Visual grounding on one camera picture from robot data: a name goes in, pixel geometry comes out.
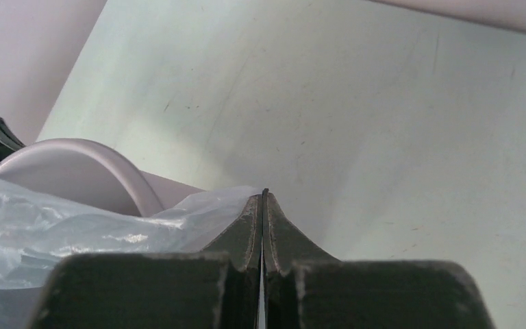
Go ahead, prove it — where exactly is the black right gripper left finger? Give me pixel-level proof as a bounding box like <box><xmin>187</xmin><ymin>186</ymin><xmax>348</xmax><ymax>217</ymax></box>
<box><xmin>28</xmin><ymin>195</ymin><xmax>263</xmax><ymax>328</ymax></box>

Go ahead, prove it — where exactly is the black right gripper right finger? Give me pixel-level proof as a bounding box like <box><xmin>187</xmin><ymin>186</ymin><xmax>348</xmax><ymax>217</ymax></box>
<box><xmin>262</xmin><ymin>191</ymin><xmax>494</xmax><ymax>328</ymax></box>

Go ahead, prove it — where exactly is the light blue plastic trash bag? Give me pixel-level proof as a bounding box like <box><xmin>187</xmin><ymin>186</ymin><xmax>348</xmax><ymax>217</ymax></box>
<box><xmin>0</xmin><ymin>174</ymin><xmax>263</xmax><ymax>329</ymax></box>

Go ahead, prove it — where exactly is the grey plastic trash bin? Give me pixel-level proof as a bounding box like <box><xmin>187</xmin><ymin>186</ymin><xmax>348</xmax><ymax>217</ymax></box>
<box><xmin>0</xmin><ymin>138</ymin><xmax>200</xmax><ymax>217</ymax></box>

